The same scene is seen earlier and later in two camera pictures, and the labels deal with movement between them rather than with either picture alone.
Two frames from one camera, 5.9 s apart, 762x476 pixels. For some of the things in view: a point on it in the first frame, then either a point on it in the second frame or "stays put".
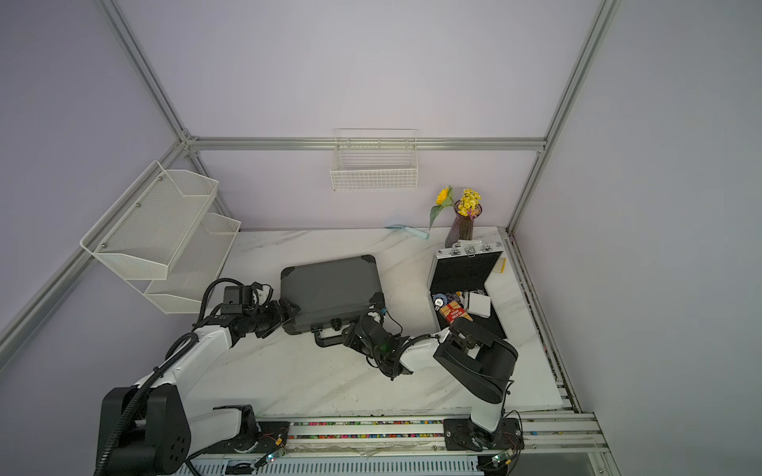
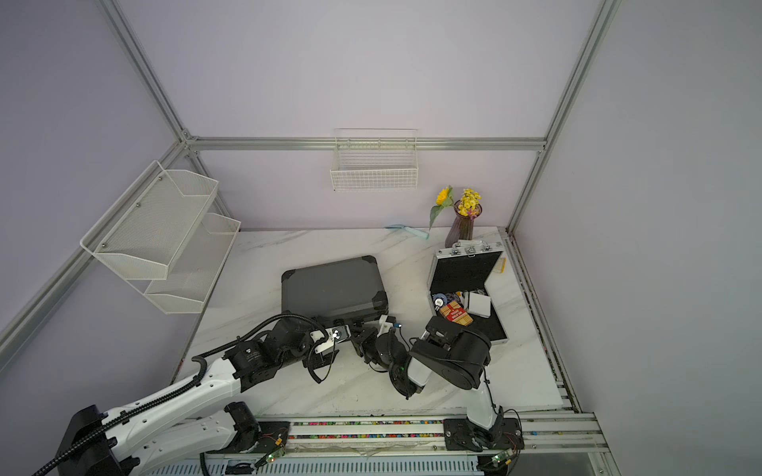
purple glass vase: (461, 227) stays put
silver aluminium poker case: (456, 289) stays put
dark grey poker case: (330, 295) stays put
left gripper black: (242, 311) → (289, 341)
